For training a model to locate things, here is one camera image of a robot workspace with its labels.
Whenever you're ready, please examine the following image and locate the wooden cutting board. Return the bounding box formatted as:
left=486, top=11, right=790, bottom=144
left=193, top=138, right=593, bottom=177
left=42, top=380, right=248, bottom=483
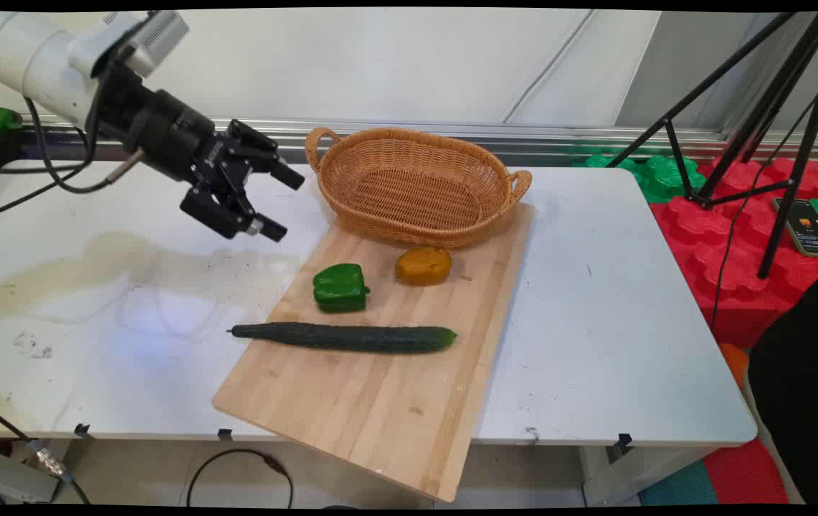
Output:
left=211, top=203, right=535, bottom=503

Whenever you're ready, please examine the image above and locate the dark green cucumber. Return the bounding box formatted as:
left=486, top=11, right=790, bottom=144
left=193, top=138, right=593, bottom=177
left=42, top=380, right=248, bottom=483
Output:
left=227, top=322, right=458, bottom=355

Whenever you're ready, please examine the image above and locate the black looped floor cable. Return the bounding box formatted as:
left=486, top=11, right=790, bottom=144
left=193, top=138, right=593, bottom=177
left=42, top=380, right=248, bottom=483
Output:
left=186, top=449, right=295, bottom=510

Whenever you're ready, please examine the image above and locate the woven wicker basket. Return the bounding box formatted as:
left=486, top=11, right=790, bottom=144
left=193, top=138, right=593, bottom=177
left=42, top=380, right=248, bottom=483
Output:
left=305, top=127, right=533, bottom=249

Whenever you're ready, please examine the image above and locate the red floor mat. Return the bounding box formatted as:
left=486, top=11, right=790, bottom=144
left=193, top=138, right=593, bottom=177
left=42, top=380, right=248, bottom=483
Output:
left=702, top=437, right=790, bottom=505

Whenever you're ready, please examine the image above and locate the white table leg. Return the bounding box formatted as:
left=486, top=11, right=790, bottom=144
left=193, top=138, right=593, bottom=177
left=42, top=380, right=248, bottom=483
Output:
left=579, top=444, right=712, bottom=507

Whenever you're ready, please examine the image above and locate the smartphone with lit screen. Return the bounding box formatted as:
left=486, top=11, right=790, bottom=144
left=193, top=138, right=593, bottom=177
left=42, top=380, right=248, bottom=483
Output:
left=771, top=197, right=818, bottom=259

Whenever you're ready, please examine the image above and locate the black rounded object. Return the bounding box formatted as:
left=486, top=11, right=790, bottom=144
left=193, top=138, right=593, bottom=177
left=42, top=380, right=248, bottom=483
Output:
left=747, top=270, right=818, bottom=506

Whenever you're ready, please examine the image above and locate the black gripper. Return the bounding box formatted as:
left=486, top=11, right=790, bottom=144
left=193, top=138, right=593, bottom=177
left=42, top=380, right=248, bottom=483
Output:
left=95, top=63, right=306, bottom=243

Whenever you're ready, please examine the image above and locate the orange foam piece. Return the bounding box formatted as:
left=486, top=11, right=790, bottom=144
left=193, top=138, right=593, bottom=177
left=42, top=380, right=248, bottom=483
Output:
left=719, top=343, right=750, bottom=388

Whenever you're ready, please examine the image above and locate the aluminium wall rail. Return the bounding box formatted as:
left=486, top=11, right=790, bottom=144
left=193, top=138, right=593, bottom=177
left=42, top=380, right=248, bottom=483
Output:
left=20, top=113, right=818, bottom=167

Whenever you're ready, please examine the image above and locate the thin black tripod cable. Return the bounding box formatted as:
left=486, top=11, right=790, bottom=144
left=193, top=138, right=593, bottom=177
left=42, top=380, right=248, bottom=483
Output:
left=708, top=93, right=818, bottom=332

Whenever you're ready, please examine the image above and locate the black side tray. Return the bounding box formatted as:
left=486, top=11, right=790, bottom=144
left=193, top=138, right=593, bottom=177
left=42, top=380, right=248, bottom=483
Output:
left=0, top=102, right=45, bottom=196

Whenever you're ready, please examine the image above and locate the black cable with metal connector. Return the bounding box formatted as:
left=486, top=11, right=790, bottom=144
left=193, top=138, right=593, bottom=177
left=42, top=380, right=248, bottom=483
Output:
left=0, top=396, right=92, bottom=505

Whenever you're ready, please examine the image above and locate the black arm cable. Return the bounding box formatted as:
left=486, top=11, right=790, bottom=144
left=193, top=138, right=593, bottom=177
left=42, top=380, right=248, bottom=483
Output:
left=0, top=75, right=146, bottom=221

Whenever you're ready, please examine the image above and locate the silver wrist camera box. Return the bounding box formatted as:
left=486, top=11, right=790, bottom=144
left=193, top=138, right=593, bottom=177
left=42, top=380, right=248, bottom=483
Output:
left=102, top=10, right=190, bottom=78

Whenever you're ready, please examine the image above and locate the teal floor mat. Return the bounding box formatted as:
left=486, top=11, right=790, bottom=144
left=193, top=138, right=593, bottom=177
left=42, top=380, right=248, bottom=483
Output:
left=639, top=459, right=719, bottom=507

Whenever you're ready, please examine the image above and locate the black tripod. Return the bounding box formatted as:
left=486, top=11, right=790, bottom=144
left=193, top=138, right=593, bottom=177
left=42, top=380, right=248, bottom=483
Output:
left=606, top=11, right=818, bottom=280

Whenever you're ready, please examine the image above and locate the green bell pepper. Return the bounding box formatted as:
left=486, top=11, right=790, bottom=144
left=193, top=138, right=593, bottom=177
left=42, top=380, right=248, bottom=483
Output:
left=312, top=263, right=371, bottom=314

